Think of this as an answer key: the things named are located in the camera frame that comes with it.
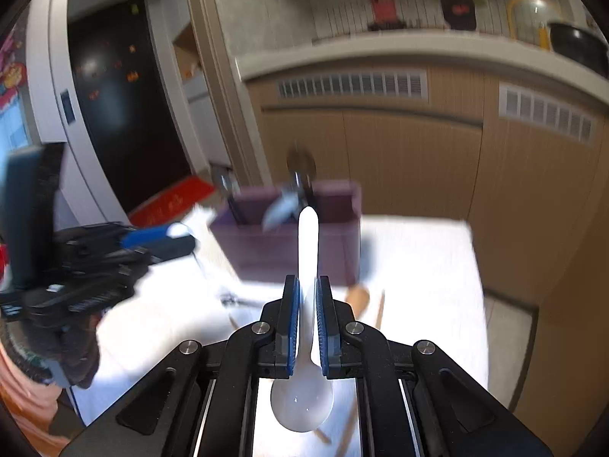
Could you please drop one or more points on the brown kitchen cabinets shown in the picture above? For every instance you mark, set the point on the brown kitchen cabinets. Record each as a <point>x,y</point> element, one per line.
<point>404,152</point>

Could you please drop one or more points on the long white vent grille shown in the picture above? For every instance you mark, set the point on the long white vent grille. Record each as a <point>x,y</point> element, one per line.
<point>352,84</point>

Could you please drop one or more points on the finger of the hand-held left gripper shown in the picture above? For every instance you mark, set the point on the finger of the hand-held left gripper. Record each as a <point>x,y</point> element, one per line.
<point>145,234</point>
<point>166,249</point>

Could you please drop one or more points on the white kitchen counter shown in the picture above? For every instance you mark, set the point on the white kitchen counter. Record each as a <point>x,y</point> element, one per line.
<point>380,47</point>

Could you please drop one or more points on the cartoon wall sticker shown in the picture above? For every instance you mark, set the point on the cartoon wall sticker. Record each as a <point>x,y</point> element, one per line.
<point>428,0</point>

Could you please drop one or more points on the red doormat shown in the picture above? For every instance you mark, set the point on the red doormat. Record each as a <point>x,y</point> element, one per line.
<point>171,200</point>

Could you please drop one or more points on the wooden spoon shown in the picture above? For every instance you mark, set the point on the wooden spoon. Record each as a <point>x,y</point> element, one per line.
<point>358,297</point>

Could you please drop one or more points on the black cooking pot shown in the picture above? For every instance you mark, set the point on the black cooking pot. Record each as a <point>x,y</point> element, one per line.
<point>578,47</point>

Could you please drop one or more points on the purple plastic utensil holder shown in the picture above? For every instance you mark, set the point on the purple plastic utensil holder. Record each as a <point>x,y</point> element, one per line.
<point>266,257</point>

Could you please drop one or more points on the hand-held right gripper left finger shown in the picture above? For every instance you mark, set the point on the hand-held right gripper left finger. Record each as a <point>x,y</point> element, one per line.
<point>291,319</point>

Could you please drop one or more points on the yellow-rimmed glass lid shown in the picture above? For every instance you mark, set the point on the yellow-rimmed glass lid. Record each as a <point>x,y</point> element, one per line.
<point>530,19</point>

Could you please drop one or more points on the white textured tablecloth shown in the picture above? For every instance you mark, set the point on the white textured tablecloth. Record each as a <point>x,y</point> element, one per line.
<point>418,295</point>

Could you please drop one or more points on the blue plastic spoon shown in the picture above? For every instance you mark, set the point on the blue plastic spoon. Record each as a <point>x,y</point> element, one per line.
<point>280,209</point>

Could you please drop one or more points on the person's left hand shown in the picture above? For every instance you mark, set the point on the person's left hand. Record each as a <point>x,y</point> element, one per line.
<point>71,347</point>

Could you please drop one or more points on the white plastic spoon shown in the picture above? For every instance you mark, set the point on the white plastic spoon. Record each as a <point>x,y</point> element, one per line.
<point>307,247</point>

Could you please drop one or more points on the white shoe cabinet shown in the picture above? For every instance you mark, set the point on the white shoe cabinet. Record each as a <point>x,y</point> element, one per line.
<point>200,104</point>

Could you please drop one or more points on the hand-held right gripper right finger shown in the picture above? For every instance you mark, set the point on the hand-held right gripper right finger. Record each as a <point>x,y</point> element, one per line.
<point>326,323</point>

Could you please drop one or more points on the short white vent grille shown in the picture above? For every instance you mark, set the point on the short white vent grille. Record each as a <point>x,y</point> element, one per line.
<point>547,113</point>

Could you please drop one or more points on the black entrance door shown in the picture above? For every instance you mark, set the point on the black entrance door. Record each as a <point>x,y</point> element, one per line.
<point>123,104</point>

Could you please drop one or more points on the person's left forearm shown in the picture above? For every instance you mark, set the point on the person's left forearm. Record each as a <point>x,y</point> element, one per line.
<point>19,400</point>

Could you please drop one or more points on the red window decoration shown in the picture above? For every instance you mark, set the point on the red window decoration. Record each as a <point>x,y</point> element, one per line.
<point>12,71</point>

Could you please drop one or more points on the shovel-shaped metal spoon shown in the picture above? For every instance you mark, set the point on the shovel-shaped metal spoon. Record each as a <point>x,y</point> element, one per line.
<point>236,209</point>

